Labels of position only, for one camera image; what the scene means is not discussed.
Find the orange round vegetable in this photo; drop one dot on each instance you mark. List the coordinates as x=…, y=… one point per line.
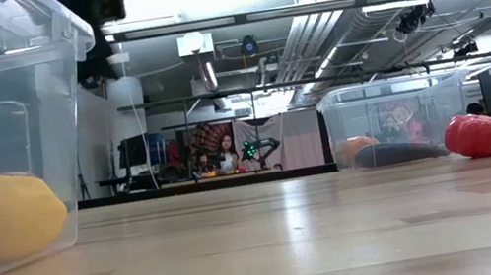
x=352, y=145

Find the purple eggplant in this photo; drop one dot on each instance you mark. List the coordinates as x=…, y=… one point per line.
x=398, y=153

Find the red bell pepper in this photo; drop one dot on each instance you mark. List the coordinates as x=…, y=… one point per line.
x=475, y=136

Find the clear plastic bin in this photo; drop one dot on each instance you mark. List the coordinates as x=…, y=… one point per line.
x=418, y=93
x=70, y=137

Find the white lamp box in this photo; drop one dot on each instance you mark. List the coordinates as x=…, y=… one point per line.
x=195, y=43

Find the silver ceiling ducts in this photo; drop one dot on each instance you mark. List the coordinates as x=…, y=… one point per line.
x=308, y=37

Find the blue barrel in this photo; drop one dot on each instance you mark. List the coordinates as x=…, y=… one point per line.
x=157, y=147

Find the shiny metal pipe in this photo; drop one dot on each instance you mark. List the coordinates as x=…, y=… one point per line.
x=208, y=76

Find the black tripod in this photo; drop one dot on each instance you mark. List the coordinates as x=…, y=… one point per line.
x=81, y=180

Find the grey overhead crossbar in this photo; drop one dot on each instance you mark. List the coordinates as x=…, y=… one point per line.
x=255, y=16

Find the black background desk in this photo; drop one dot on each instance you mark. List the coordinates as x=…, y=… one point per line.
x=122, y=179

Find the red patterned poster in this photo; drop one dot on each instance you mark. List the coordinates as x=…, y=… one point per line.
x=196, y=141

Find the round black ceiling device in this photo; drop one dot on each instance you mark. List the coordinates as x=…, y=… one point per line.
x=249, y=46

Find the person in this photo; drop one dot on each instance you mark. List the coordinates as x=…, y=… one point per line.
x=204, y=164
x=474, y=108
x=228, y=155

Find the black rack bar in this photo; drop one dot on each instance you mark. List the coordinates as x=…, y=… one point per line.
x=267, y=87

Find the pale hanging curtain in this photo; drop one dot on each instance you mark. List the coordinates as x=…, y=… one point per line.
x=296, y=139

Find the black ceiling camera cluster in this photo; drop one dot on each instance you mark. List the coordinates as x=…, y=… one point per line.
x=466, y=49
x=413, y=19

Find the black metal table frame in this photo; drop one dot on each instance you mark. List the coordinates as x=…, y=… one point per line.
x=233, y=182

